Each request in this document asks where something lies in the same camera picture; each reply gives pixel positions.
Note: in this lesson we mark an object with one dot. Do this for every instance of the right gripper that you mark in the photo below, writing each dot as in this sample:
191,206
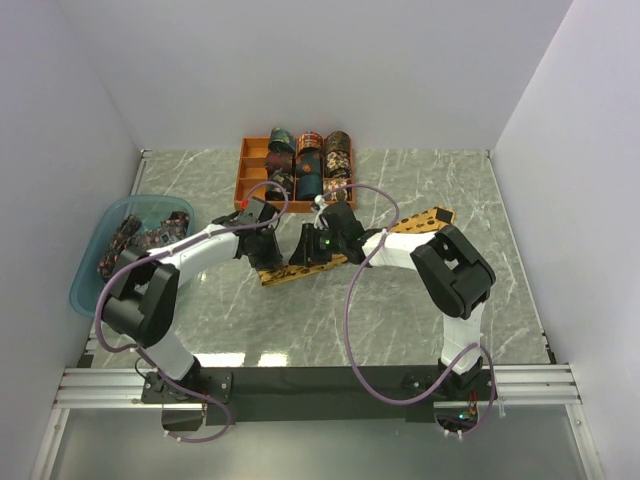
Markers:
307,252

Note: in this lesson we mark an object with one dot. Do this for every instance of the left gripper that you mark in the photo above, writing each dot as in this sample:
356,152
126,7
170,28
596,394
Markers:
274,258

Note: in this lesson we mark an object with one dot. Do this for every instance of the yellow beetle print tie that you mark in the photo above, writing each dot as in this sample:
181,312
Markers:
431,220

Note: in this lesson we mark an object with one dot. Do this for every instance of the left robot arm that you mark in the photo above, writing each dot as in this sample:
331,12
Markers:
135,309

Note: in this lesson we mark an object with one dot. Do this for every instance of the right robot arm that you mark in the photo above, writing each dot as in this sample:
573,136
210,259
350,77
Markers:
457,279

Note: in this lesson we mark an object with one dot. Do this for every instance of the teal plain rolled tie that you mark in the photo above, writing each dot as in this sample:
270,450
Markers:
308,187

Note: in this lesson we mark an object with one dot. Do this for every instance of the red green paisley rolled tie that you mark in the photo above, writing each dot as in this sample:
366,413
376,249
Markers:
335,189

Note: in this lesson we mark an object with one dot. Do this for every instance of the black gold rolled tie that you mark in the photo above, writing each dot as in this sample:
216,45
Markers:
280,187

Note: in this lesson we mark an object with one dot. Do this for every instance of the brown floral rolled tie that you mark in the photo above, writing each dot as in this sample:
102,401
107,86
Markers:
337,165

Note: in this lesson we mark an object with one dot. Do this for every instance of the maroon rolled tie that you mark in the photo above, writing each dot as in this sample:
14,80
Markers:
279,161

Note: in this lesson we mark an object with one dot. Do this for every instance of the dark floral tie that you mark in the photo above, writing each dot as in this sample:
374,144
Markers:
171,230

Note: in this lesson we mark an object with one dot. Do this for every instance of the red patterned rolled tie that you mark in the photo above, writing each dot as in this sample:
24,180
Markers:
309,140

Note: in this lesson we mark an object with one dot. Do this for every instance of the dark green rolled tie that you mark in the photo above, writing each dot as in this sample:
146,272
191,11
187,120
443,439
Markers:
281,140

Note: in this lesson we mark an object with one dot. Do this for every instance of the brown patterned rolled tie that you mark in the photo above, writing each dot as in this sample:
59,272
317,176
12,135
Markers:
337,141

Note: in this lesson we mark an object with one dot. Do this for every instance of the teal plastic basin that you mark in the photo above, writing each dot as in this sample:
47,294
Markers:
151,210

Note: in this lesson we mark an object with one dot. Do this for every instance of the black red dotted tie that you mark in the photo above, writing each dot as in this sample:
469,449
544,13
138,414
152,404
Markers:
123,237

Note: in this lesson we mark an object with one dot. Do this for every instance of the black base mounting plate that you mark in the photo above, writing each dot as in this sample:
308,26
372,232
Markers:
269,394

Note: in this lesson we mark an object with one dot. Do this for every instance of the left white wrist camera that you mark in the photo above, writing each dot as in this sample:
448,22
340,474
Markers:
256,211

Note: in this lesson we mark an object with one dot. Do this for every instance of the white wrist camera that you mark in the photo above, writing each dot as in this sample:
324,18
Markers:
256,211
318,206

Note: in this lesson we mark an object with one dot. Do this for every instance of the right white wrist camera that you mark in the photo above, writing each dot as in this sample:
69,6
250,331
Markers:
318,206

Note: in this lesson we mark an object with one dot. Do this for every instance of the aluminium rail frame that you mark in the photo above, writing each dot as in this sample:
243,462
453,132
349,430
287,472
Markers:
100,429

